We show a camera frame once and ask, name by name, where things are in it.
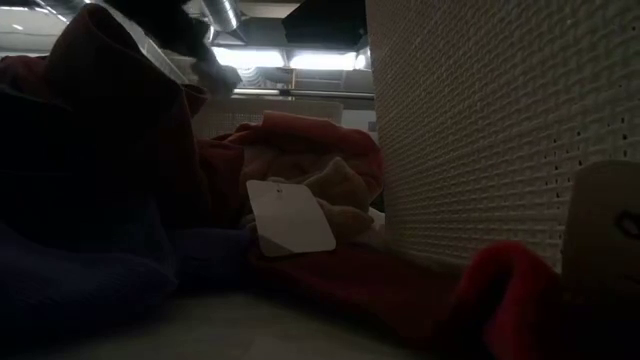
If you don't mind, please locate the ceiling light panel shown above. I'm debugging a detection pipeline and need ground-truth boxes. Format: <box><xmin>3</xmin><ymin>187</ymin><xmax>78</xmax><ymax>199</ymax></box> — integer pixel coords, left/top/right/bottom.
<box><xmin>212</xmin><ymin>46</ymin><xmax>370</xmax><ymax>72</ymax></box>

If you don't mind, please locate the dark red sock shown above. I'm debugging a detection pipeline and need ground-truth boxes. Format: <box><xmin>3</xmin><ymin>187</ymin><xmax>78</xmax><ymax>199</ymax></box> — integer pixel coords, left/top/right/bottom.
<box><xmin>247</xmin><ymin>238</ymin><xmax>640</xmax><ymax>360</ymax></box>

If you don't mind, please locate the beige garment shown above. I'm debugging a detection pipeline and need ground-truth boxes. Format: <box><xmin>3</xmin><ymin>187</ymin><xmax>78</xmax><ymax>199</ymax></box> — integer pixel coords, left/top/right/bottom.
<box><xmin>238</xmin><ymin>144</ymin><xmax>379</xmax><ymax>247</ymax></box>

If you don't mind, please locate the blue purple sock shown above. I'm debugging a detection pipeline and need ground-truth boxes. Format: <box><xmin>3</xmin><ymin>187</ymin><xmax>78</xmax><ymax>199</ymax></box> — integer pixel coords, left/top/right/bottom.
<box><xmin>0</xmin><ymin>199</ymin><xmax>254</xmax><ymax>351</ymax></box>

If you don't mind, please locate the silver ceiling duct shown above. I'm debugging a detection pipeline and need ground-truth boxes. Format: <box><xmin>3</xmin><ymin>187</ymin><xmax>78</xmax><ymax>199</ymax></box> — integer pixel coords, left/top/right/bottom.
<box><xmin>199</xmin><ymin>0</ymin><xmax>242</xmax><ymax>32</ymax></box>

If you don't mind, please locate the white paper tag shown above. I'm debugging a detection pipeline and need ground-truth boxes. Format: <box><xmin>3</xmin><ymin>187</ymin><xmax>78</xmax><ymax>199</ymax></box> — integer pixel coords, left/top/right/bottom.
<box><xmin>244</xmin><ymin>178</ymin><xmax>338</xmax><ymax>259</ymax></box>
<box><xmin>558</xmin><ymin>158</ymin><xmax>640</xmax><ymax>289</ymax></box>

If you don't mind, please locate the white perforated plastic basket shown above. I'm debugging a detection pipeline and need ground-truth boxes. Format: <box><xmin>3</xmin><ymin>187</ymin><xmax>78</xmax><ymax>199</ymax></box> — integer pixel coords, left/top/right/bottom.
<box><xmin>192</xmin><ymin>97</ymin><xmax>345</xmax><ymax>140</ymax></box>
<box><xmin>364</xmin><ymin>0</ymin><xmax>640</xmax><ymax>281</ymax></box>

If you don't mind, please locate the ceiling light rail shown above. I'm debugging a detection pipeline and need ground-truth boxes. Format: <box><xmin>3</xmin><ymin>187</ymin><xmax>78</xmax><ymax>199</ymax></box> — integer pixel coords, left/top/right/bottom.
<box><xmin>232</xmin><ymin>88</ymin><xmax>376</xmax><ymax>99</ymax></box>

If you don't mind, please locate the salmon pink garment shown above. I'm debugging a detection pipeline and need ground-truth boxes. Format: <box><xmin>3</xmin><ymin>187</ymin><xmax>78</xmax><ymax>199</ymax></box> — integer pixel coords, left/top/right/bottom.
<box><xmin>197</xmin><ymin>110</ymin><xmax>386</xmax><ymax>236</ymax></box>

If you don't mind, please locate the mauve maroon shirt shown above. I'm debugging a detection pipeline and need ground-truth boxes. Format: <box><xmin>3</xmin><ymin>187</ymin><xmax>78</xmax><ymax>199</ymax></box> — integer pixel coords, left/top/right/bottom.
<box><xmin>0</xmin><ymin>2</ymin><xmax>211</xmax><ymax>151</ymax></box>

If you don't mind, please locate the pile of mixed clothes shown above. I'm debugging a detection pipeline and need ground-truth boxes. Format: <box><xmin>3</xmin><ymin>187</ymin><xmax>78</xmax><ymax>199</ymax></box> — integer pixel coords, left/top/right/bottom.
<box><xmin>0</xmin><ymin>84</ymin><xmax>201</xmax><ymax>241</ymax></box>

